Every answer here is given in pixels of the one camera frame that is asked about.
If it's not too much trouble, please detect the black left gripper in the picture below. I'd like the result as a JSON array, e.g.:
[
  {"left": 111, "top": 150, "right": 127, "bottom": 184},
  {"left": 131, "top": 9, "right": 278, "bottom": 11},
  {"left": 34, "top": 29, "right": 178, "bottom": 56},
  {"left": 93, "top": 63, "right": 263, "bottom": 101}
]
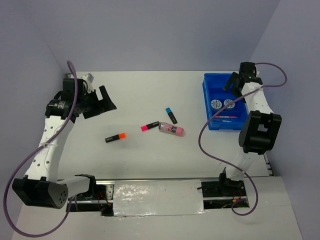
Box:
[{"left": 77, "top": 85, "right": 117, "bottom": 120}]

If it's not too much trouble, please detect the blue round tub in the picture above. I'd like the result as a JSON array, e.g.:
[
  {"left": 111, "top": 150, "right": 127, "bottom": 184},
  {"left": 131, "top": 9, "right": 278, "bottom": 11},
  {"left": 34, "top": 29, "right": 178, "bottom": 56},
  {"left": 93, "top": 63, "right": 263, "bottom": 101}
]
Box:
[
  {"left": 210, "top": 99, "right": 223, "bottom": 112},
  {"left": 223, "top": 99, "right": 236, "bottom": 111}
]

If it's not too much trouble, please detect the thin orange pen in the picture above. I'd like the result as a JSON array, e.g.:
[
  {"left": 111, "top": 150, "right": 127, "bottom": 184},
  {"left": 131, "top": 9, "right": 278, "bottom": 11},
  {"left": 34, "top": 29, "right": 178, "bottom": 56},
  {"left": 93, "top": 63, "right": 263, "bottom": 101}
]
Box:
[{"left": 214, "top": 115, "right": 238, "bottom": 119}]

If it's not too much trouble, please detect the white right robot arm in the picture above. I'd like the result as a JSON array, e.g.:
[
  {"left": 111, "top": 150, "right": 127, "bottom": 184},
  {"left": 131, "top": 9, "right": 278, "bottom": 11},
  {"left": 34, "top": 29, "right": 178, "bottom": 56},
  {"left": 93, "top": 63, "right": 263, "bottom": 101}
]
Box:
[{"left": 217, "top": 62, "right": 282, "bottom": 196}]

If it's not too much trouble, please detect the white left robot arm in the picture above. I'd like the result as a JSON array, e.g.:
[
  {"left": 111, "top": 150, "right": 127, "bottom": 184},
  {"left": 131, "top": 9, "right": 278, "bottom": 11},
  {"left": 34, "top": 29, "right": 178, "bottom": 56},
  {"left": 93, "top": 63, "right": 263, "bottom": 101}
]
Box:
[{"left": 12, "top": 73, "right": 116, "bottom": 209}]

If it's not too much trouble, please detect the blue compartment tray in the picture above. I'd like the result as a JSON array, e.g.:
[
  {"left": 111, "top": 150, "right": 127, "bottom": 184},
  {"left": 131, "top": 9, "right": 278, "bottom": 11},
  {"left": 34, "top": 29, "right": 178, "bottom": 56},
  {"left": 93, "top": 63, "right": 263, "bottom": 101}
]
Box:
[{"left": 202, "top": 73, "right": 248, "bottom": 131}]

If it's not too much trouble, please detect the orange black highlighter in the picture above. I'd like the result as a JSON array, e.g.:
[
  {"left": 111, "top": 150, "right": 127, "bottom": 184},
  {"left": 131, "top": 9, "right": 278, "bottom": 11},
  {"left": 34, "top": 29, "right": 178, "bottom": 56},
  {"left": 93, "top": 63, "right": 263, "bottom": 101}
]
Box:
[{"left": 105, "top": 133, "right": 126, "bottom": 143}]

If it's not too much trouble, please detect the pink black highlighter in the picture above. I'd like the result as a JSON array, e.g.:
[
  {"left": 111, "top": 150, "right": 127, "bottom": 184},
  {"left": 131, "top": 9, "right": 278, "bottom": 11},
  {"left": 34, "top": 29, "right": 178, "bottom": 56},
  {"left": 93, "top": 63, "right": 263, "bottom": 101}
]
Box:
[{"left": 140, "top": 121, "right": 160, "bottom": 132}]

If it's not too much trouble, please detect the blue black highlighter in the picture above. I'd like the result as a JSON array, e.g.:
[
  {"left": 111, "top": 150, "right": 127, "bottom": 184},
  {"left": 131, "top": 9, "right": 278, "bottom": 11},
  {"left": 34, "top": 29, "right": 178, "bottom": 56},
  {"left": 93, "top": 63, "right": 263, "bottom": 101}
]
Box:
[{"left": 165, "top": 107, "right": 178, "bottom": 124}]

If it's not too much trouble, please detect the pink tube of pins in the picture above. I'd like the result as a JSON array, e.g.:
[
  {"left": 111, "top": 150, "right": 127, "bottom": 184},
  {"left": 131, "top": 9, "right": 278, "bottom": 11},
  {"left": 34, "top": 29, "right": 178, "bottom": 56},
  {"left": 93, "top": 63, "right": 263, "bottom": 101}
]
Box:
[{"left": 158, "top": 122, "right": 185, "bottom": 137}]

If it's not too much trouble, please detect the silver foil plate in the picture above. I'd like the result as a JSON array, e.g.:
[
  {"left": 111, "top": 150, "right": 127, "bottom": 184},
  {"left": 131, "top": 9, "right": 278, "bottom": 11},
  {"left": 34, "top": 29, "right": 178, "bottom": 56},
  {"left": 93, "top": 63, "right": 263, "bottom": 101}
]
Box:
[{"left": 113, "top": 179, "right": 206, "bottom": 217}]

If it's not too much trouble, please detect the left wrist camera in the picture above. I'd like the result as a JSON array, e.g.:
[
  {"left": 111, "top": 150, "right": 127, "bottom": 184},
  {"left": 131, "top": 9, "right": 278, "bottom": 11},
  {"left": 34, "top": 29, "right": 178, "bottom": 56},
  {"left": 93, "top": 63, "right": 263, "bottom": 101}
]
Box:
[{"left": 82, "top": 73, "right": 94, "bottom": 84}]

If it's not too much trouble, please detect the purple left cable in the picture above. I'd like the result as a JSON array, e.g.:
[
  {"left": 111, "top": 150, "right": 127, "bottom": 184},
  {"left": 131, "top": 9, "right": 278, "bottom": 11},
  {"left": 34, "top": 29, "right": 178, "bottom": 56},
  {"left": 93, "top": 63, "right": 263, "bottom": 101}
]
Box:
[{"left": 2, "top": 60, "right": 77, "bottom": 238}]

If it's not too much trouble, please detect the purple cable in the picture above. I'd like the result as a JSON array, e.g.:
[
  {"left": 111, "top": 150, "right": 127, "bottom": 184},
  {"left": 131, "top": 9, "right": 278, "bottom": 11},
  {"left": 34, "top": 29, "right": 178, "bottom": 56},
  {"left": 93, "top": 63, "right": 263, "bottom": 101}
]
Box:
[
  {"left": 198, "top": 62, "right": 288, "bottom": 216},
  {"left": 2, "top": 60, "right": 77, "bottom": 238}
]

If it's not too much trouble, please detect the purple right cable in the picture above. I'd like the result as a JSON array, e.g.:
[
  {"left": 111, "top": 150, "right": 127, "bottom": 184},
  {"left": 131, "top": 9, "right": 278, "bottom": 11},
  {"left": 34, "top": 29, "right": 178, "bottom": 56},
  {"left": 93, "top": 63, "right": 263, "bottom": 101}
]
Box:
[{"left": 198, "top": 62, "right": 288, "bottom": 216}]

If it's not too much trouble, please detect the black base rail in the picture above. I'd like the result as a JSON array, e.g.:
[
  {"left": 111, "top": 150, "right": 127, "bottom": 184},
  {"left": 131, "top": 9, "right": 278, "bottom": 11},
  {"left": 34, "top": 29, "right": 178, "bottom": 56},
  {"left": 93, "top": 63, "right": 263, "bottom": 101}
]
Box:
[{"left": 71, "top": 178, "right": 249, "bottom": 217}]

